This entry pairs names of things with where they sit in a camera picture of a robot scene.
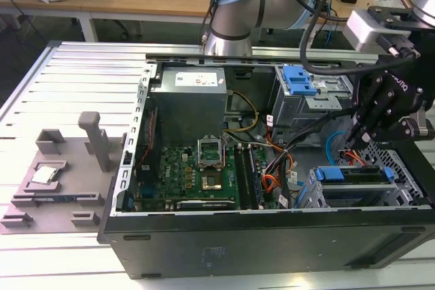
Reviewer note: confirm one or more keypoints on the wooden desk with clutter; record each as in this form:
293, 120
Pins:
336, 21

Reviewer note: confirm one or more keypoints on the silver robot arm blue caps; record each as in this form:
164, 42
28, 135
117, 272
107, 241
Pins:
238, 8

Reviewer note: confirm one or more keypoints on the black RAM stick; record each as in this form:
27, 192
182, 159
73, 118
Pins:
242, 178
254, 178

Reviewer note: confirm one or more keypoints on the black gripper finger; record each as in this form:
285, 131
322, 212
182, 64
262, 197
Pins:
360, 113
382, 123

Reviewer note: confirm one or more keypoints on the CPU socket with gold pins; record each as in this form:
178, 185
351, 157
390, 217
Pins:
211, 183

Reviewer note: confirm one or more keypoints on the thin metal locking lever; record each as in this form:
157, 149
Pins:
224, 150

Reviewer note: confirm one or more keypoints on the metal optical drive cage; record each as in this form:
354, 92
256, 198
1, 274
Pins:
299, 110

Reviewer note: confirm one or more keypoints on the black graphics card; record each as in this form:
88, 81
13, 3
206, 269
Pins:
204, 204

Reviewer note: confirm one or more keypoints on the grey power supply unit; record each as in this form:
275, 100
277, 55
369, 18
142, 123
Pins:
190, 110

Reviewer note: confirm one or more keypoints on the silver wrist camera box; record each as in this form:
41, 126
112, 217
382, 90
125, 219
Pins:
365, 30

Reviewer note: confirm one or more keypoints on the hard disk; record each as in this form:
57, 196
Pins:
360, 178

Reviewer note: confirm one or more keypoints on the green motherboard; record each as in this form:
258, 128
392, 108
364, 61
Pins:
173, 174

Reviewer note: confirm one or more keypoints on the RAM stick with blue label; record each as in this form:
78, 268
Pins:
56, 199

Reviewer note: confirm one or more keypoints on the black open PC case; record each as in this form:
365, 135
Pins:
238, 246

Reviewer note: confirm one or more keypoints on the grey parts rack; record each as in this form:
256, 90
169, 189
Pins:
78, 208

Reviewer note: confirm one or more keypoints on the silver CPU chip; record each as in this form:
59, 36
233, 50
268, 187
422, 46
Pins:
45, 174

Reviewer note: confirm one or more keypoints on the metal disk bay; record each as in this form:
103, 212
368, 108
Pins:
404, 198

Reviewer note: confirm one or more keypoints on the wooden desk with white legs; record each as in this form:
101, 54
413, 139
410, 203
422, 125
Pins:
136, 4

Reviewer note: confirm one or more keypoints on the blue plastic cage latch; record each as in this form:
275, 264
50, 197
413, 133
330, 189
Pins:
299, 81

